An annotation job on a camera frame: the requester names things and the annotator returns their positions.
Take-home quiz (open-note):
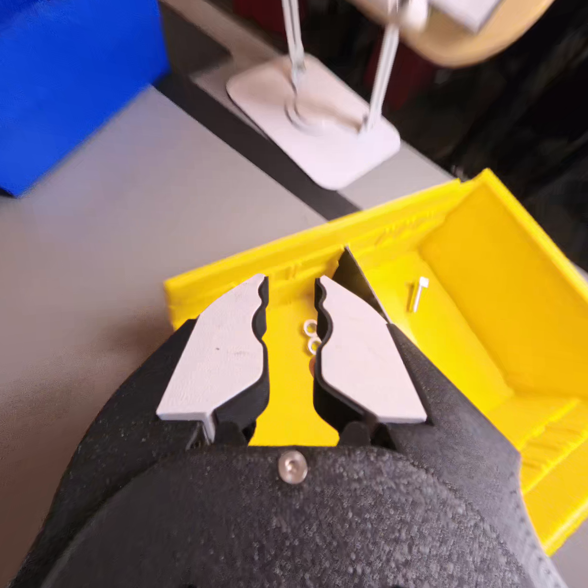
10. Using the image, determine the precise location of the beige panel stand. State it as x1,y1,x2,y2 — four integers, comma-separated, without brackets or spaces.
280,0,556,135

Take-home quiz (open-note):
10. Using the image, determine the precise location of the white stand base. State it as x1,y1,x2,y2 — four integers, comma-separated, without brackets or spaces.
226,55,401,191

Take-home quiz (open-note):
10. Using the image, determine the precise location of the yellow storage bin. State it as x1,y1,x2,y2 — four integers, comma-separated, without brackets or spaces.
163,168,588,556

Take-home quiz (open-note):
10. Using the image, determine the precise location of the blue storage bin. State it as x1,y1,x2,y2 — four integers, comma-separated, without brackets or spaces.
0,0,171,198

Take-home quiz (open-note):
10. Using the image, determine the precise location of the printed instruction sheet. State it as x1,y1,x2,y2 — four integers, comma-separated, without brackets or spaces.
429,0,501,33

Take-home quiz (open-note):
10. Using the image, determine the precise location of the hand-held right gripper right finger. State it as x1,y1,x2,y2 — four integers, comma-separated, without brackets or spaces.
313,276,428,444

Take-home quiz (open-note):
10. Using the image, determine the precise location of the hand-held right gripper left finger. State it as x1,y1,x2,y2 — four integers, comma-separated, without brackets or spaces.
156,274,270,444

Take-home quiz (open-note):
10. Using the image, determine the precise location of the black bin divider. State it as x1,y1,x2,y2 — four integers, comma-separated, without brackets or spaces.
332,246,391,324

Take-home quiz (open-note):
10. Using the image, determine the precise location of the silver hex bolt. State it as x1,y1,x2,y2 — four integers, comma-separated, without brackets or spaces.
408,277,430,313

